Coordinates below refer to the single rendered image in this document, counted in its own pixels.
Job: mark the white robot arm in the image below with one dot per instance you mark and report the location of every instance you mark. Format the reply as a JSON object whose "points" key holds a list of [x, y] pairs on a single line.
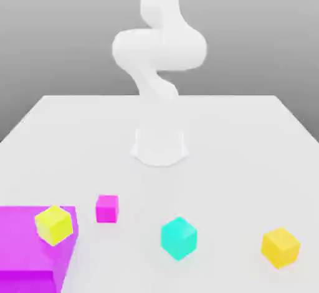
{"points": [[159, 49]]}

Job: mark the small cyan cube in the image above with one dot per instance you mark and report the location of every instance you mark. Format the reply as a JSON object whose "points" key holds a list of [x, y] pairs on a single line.
{"points": [[178, 238]]}

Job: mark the small magenta cube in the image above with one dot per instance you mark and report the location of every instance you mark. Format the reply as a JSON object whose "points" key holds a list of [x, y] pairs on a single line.
{"points": [[106, 209]]}

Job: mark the large magenta box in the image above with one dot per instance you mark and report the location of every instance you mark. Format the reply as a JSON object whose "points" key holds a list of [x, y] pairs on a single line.
{"points": [[20, 243]]}

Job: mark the small golden yellow cube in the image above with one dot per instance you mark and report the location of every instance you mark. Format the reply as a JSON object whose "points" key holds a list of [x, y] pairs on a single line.
{"points": [[280, 247]]}

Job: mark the small lime yellow cube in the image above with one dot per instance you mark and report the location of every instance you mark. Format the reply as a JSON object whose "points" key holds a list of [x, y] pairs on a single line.
{"points": [[53, 225]]}

